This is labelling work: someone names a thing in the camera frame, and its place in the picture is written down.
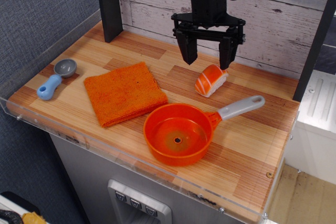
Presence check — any black upright post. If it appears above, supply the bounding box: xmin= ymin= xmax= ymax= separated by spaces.
xmin=292 ymin=0 xmax=335 ymax=102
xmin=99 ymin=0 xmax=123 ymax=42

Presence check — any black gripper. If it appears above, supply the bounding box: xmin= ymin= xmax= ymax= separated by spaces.
xmin=172 ymin=0 xmax=246 ymax=70

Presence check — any orange toy pan grey handle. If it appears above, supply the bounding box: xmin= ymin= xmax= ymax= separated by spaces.
xmin=143 ymin=95 xmax=265 ymax=166

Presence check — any clear acrylic table guard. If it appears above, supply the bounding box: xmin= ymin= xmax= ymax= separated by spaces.
xmin=1 ymin=4 xmax=303 ymax=223

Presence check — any black right upright post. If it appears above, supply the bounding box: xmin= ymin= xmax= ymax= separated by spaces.
xmin=292 ymin=0 xmax=335 ymax=102

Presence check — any blue grey toy scoop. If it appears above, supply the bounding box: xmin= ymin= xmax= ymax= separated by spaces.
xmin=37 ymin=59 xmax=77 ymax=101

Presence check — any black left upright post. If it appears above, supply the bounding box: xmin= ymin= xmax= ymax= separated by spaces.
xmin=99 ymin=0 xmax=123 ymax=42

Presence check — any black yellow object bottom left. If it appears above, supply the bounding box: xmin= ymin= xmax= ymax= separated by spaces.
xmin=1 ymin=191 xmax=48 ymax=223

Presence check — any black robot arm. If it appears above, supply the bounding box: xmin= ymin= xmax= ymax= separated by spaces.
xmin=171 ymin=0 xmax=246 ymax=70

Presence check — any orange folded cloth napkin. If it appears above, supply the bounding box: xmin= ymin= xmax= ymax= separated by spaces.
xmin=84 ymin=62 xmax=168 ymax=127

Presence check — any grey toy fridge cabinet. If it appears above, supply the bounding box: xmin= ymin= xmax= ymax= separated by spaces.
xmin=51 ymin=135 xmax=239 ymax=223

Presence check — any white plastic ridged block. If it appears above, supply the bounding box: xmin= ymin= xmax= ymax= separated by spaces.
xmin=284 ymin=70 xmax=335 ymax=184

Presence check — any salmon nigiri sushi toy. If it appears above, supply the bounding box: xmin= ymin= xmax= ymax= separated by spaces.
xmin=194 ymin=65 xmax=229 ymax=98

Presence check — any silver dispenser button panel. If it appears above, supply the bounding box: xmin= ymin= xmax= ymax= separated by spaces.
xmin=108 ymin=179 xmax=172 ymax=223

